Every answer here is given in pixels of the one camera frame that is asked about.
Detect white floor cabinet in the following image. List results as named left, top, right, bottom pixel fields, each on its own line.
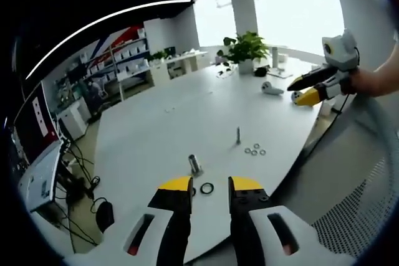
left=57, top=103, right=90, bottom=141

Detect person's right hand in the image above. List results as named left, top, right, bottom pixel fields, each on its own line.
left=341, top=69, right=380, bottom=96

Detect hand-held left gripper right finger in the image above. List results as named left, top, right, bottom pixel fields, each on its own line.
left=227, top=176, right=315, bottom=266

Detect curved ceiling light strip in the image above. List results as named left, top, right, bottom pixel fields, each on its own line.
left=24, top=0, right=192, bottom=80

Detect white low cabinet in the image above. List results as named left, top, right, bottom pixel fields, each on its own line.
left=148, top=48, right=209, bottom=87

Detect thick metal threaded stud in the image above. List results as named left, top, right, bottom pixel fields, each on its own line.
left=187, top=154, right=205, bottom=176

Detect green potted plant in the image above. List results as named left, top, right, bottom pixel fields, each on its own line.
left=217, top=31, right=271, bottom=75

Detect grey mesh office chair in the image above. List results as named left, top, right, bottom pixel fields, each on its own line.
left=304, top=93, right=399, bottom=262

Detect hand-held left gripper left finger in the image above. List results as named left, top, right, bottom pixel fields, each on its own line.
left=102, top=176, right=194, bottom=266

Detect black floor cables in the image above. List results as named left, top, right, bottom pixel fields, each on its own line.
left=52, top=140, right=102, bottom=247

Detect black floor pouch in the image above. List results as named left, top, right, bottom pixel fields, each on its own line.
left=95, top=201, right=115, bottom=233

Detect shelf with white boxes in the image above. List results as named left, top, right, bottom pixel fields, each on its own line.
left=79, top=27, right=152, bottom=102

